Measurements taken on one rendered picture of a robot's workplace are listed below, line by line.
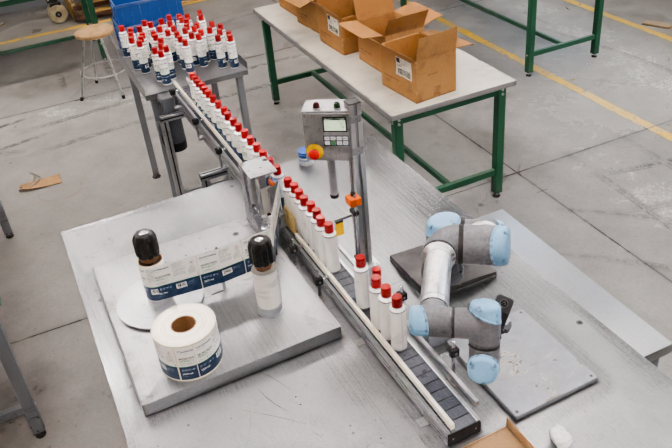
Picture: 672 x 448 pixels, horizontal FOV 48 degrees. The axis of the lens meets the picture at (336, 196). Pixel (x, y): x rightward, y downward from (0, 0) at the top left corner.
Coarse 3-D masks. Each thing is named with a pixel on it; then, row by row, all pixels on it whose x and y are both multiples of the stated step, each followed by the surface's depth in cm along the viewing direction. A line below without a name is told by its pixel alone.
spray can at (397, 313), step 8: (392, 296) 226; (400, 296) 226; (392, 304) 226; (400, 304) 226; (392, 312) 227; (400, 312) 226; (392, 320) 228; (400, 320) 228; (392, 328) 230; (400, 328) 229; (392, 336) 232; (400, 336) 231; (392, 344) 234; (400, 344) 233
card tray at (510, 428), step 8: (512, 424) 209; (496, 432) 211; (504, 432) 211; (512, 432) 211; (520, 432) 206; (480, 440) 209; (488, 440) 209; (496, 440) 209; (504, 440) 209; (512, 440) 208; (520, 440) 208; (528, 440) 204
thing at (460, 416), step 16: (336, 288) 264; (352, 288) 263; (400, 352) 234; (416, 352) 234; (400, 368) 229; (416, 368) 228; (432, 384) 222; (448, 400) 216; (448, 416) 212; (464, 416) 211
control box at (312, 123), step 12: (324, 108) 250; (312, 120) 250; (348, 120) 248; (312, 132) 253; (324, 132) 252; (336, 132) 251; (348, 132) 250; (312, 144) 255; (324, 156) 257; (336, 156) 256; (348, 156) 255
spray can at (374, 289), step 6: (372, 276) 235; (378, 276) 235; (372, 282) 234; (378, 282) 234; (372, 288) 236; (378, 288) 235; (372, 294) 236; (378, 294) 235; (372, 300) 237; (372, 306) 238; (378, 306) 238; (372, 312) 240; (378, 312) 239; (372, 318) 242; (378, 318) 240; (378, 324) 242; (378, 330) 243
